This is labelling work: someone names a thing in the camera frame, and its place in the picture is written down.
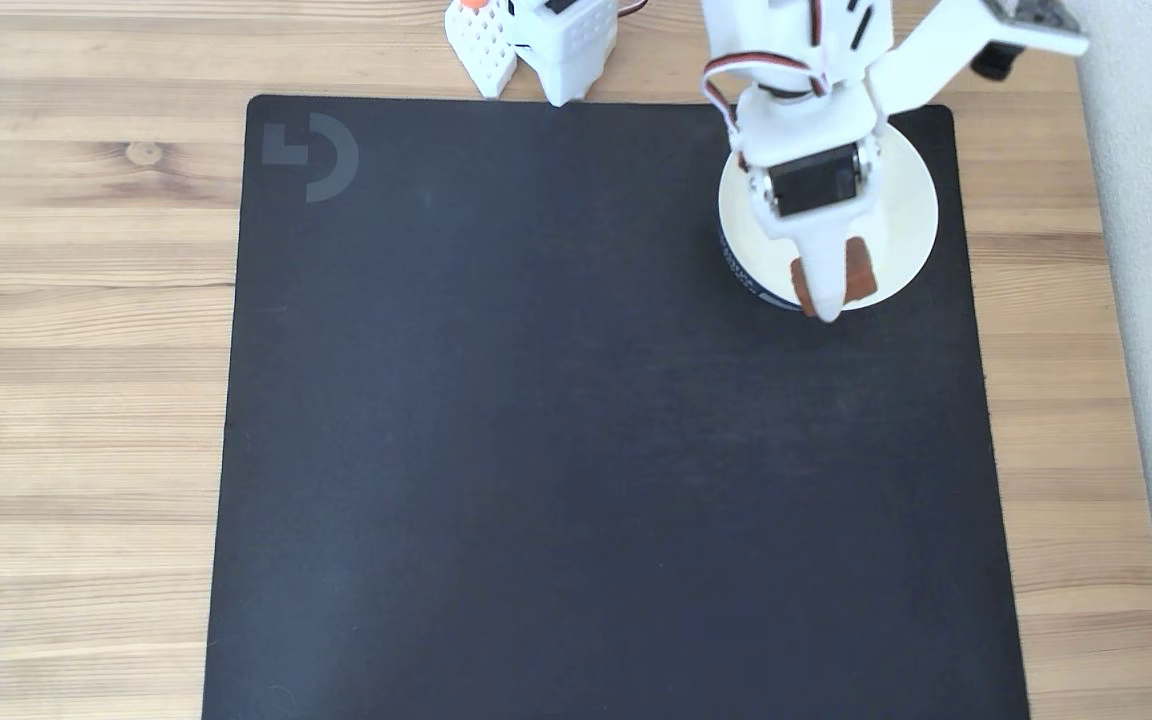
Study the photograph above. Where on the brown square toy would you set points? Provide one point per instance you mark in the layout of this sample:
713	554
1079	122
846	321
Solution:
861	272

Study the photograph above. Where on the white round plate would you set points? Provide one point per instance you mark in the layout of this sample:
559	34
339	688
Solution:
911	200

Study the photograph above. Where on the black mouse mat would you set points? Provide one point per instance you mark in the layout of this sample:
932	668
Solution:
536	450

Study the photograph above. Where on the gripper camera on white mount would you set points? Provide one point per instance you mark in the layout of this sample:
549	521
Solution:
936	50

